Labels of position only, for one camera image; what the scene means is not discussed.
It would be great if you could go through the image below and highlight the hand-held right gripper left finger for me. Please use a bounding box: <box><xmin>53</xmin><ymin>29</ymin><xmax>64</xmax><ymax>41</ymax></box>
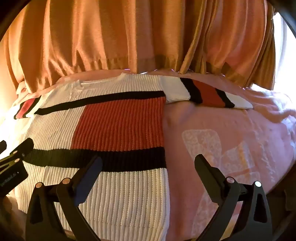
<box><xmin>25</xmin><ymin>156</ymin><xmax>103</xmax><ymax>241</ymax></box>

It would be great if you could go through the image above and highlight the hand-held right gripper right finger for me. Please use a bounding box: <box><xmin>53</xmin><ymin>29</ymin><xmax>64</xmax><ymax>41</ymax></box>
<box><xmin>194</xmin><ymin>154</ymin><xmax>273</xmax><ymax>241</ymax></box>

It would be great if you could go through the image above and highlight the white red black knit sweater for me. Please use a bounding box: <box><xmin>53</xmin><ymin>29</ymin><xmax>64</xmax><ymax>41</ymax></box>
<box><xmin>13</xmin><ymin>73</ymin><xmax>254</xmax><ymax>240</ymax></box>

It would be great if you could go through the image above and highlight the pink printed bed sheet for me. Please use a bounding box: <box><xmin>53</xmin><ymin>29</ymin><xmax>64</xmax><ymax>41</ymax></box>
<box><xmin>0</xmin><ymin>69</ymin><xmax>296</xmax><ymax>238</ymax></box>

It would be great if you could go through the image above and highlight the orange curtain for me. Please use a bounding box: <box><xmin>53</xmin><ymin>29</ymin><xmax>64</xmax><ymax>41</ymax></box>
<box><xmin>3</xmin><ymin>0</ymin><xmax>279</xmax><ymax>93</ymax></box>

